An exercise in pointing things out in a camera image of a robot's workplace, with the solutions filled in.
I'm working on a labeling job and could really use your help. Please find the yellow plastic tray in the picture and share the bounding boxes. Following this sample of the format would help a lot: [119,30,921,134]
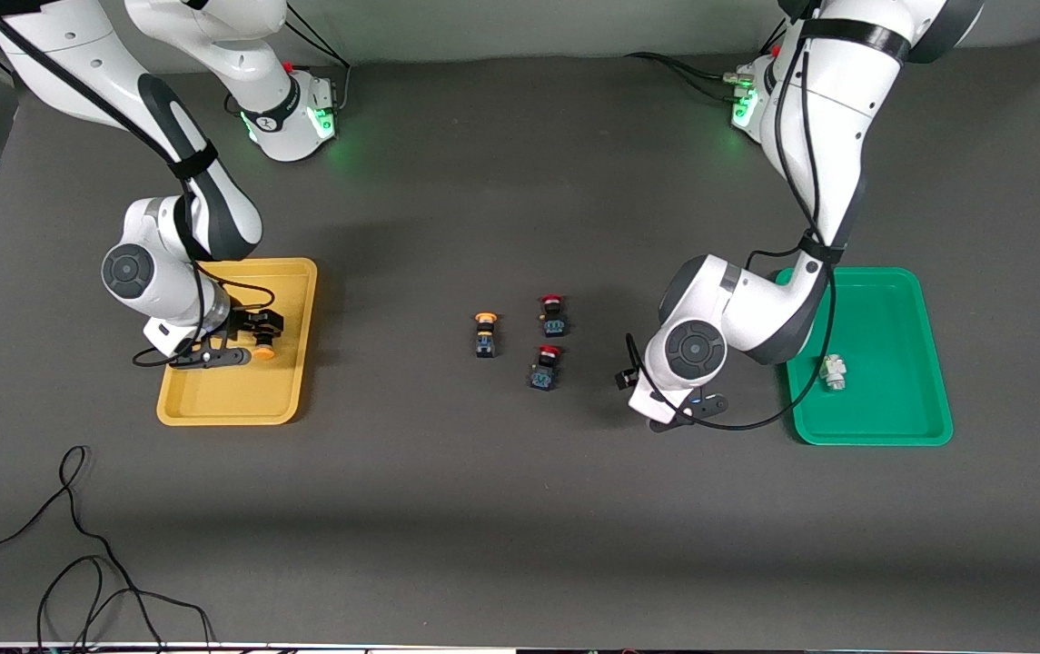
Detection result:
[156,257,319,427]

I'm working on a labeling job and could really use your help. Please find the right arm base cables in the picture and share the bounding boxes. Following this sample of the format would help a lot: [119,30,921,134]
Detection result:
[283,5,352,114]

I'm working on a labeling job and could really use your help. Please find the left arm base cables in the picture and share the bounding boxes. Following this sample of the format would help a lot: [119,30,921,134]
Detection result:
[622,50,752,92]

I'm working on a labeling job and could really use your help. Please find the loose black cable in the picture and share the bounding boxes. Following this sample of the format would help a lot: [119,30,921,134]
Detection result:
[0,444,216,654]

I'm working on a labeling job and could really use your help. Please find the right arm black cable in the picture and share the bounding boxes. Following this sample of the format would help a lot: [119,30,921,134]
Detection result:
[0,14,277,369]

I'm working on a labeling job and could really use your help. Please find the green plastic tray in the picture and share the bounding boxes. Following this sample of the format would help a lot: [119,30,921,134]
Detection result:
[774,266,955,447]

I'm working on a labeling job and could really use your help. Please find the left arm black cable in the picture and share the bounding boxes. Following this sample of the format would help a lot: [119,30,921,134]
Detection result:
[624,18,847,432]

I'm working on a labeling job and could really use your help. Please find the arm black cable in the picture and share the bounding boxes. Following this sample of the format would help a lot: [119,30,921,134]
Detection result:
[0,14,277,369]
[624,18,847,432]

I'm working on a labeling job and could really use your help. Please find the red mushroom push button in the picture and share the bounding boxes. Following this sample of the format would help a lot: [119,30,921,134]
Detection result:
[530,344,562,391]
[539,292,569,338]

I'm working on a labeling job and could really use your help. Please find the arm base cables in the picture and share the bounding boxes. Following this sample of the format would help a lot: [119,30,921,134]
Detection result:
[622,50,752,92]
[283,5,352,114]

